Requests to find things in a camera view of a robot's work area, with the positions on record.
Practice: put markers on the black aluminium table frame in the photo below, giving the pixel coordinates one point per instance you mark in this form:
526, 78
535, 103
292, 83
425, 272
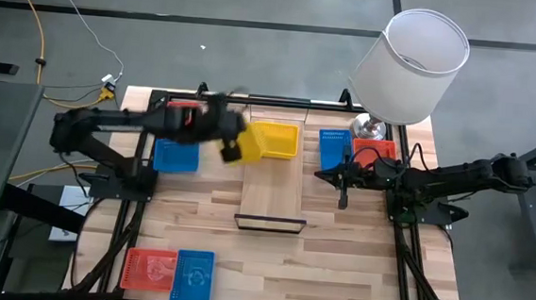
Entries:
328, 105

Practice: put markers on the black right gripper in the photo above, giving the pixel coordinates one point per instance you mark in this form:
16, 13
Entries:
343, 193

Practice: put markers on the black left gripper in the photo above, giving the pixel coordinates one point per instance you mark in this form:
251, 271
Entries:
222, 123

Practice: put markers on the blue plastic basket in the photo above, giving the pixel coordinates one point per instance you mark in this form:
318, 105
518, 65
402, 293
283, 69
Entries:
177, 158
193, 277
332, 150

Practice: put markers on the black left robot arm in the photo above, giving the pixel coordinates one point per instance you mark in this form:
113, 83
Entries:
109, 120

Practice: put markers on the white paper sheet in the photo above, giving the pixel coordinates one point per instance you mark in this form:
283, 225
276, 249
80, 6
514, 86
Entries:
72, 202

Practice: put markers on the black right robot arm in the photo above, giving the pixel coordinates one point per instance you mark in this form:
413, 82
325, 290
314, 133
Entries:
460, 175

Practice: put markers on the yellow power plug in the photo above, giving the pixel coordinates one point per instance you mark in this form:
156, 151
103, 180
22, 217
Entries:
106, 93

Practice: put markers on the silver table lamp white shade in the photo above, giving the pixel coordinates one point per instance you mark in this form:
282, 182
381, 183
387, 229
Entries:
411, 70

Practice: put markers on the orange plastic basket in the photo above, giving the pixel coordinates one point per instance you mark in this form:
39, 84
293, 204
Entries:
146, 269
179, 104
388, 151

